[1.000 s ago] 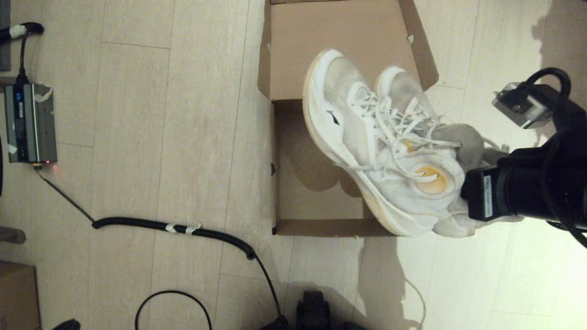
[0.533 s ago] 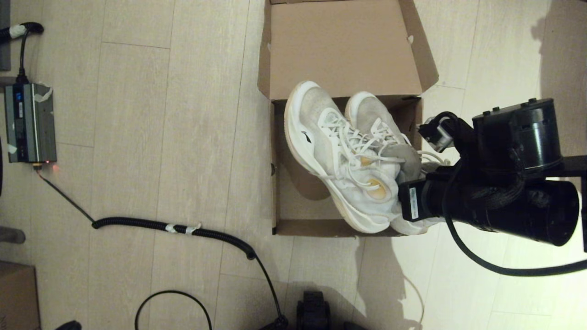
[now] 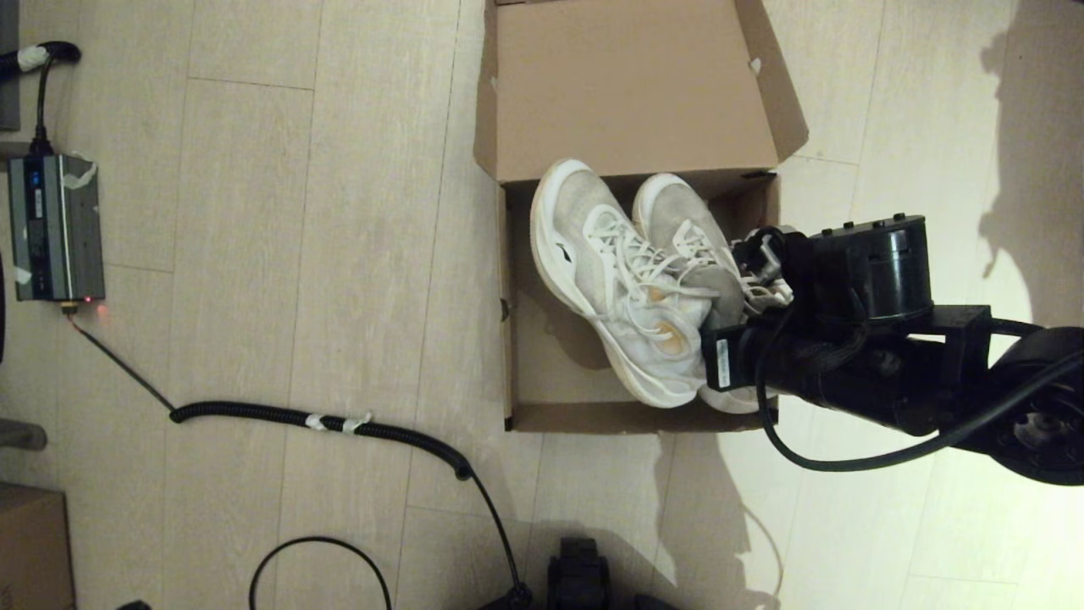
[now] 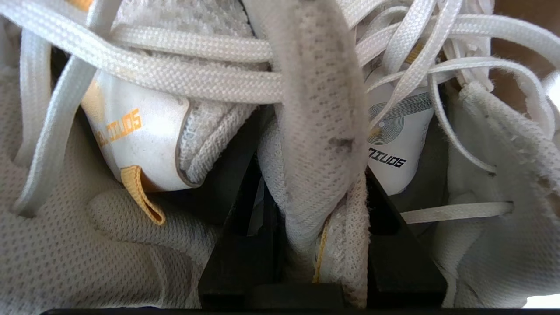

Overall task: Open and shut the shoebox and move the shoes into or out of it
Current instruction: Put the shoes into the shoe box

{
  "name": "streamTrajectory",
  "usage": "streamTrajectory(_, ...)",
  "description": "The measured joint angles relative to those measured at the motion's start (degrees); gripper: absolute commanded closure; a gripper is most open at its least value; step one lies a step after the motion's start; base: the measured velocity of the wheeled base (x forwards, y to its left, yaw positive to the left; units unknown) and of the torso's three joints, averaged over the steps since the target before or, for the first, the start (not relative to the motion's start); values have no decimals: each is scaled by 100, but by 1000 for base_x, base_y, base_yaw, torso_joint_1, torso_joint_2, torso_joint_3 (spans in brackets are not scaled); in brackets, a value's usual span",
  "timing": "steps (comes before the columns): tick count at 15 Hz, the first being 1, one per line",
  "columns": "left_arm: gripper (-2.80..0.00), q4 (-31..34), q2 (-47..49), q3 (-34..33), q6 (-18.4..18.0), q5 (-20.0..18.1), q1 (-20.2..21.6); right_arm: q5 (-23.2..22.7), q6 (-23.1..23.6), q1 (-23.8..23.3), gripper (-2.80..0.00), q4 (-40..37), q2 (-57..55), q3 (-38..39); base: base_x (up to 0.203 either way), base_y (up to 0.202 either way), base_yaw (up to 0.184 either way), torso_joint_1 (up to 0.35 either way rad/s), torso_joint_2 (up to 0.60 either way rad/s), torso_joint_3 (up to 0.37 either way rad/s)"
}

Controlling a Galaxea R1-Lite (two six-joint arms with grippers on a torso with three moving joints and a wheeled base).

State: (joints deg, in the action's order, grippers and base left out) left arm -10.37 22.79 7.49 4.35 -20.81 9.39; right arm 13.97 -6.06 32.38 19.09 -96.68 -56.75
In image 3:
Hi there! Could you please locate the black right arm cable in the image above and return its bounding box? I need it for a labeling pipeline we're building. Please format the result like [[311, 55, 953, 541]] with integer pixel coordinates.
[[752, 313, 1084, 474]]

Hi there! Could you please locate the thin red black wire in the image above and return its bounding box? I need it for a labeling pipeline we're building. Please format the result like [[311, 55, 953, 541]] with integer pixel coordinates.
[[66, 305, 176, 413]]

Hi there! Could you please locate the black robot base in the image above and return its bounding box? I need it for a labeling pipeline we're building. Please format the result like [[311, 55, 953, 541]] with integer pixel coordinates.
[[483, 537, 678, 610]]

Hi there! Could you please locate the brown cardboard shoe box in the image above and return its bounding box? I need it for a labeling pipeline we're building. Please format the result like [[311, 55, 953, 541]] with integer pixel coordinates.
[[473, 0, 810, 435]]

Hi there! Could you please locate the thin black looped cable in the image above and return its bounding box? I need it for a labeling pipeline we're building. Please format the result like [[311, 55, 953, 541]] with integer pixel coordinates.
[[249, 537, 394, 610]]

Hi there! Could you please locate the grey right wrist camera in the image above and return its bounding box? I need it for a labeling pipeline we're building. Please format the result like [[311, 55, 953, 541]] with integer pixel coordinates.
[[733, 233, 793, 285]]

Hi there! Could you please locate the dark grey panel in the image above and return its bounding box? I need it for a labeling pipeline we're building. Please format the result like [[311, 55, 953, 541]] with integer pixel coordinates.
[[0, 0, 22, 132]]

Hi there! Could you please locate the white mesh sneaker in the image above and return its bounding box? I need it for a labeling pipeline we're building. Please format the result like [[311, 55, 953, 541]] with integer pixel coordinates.
[[631, 172, 797, 414], [529, 158, 721, 409]]

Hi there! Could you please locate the grey power supply unit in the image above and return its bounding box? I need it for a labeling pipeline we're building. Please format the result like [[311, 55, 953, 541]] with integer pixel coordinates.
[[7, 154, 107, 303]]

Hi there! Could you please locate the grey furniture foot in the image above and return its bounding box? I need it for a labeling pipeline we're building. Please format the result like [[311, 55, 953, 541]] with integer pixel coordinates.
[[0, 419, 49, 452]]

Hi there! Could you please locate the small brown cardboard box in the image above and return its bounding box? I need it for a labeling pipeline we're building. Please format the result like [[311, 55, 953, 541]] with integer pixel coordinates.
[[0, 485, 75, 610]]

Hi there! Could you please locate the black corrugated cable conduit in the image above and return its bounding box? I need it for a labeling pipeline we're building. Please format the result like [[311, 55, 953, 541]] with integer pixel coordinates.
[[169, 402, 533, 609]]

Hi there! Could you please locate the black taped power cable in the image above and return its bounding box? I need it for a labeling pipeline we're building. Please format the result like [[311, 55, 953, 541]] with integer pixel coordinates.
[[0, 42, 83, 158]]

